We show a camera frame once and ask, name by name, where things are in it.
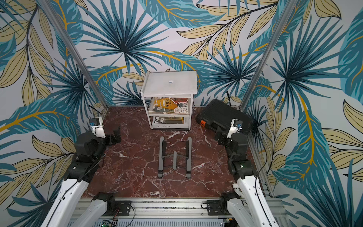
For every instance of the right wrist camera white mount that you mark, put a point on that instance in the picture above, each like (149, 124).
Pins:
(236, 126)

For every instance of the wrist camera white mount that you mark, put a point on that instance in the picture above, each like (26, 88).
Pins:
(236, 126)
(96, 127)

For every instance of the orange illustrated book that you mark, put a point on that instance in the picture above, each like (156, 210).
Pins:
(169, 105)

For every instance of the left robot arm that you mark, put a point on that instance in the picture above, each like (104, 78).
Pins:
(76, 180)

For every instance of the black plastic tool case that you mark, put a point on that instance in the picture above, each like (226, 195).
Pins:
(219, 114)

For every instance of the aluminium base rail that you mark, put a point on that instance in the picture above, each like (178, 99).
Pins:
(157, 212)

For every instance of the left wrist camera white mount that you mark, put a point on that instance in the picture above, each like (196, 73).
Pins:
(96, 127)

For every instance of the silver laptop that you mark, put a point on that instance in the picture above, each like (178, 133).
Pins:
(170, 84)

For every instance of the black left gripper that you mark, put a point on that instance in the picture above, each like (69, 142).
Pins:
(117, 135)

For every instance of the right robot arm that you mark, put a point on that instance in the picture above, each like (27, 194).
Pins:
(247, 204)

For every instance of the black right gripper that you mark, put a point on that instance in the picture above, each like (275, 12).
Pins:
(220, 136)

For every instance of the grey laptop stand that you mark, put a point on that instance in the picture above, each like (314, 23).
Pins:
(175, 156)

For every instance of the white folio magazine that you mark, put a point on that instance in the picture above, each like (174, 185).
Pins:
(168, 120)

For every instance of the white metal shelf rack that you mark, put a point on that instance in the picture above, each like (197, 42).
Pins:
(150, 115)

